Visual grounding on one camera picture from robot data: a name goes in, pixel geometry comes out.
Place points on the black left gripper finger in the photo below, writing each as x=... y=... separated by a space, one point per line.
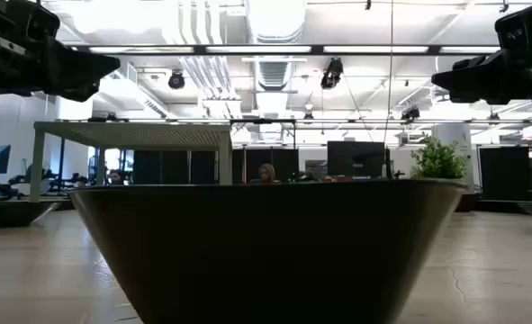
x=76 y=67
x=85 y=93

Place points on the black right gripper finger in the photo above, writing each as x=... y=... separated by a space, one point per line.
x=495 y=76
x=457 y=97

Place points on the dark conical bowl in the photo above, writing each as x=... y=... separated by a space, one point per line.
x=265 y=252

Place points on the white pillar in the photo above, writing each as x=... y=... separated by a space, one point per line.
x=450 y=132

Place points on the black ceiling spotlight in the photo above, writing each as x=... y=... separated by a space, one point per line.
x=176 y=81
x=410 y=113
x=332 y=72

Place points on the white perforated dish rack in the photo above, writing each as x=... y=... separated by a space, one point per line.
x=135 y=135

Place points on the green plant in white pot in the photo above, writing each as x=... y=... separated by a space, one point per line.
x=439 y=159

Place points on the black partition panels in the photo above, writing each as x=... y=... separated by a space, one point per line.
x=504 y=171
x=175 y=166

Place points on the person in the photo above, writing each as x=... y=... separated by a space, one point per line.
x=267 y=172
x=115 y=177

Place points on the black computer monitor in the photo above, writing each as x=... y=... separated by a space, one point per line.
x=355 y=157

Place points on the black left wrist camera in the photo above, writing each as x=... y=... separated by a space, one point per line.
x=18 y=20

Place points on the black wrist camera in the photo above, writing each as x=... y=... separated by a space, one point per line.
x=18 y=20
x=524 y=27

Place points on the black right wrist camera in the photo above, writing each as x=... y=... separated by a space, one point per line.
x=524 y=27

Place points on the black aluminium table frame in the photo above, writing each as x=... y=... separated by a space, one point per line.
x=495 y=206

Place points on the silver ventilation duct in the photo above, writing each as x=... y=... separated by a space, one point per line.
x=274 y=22

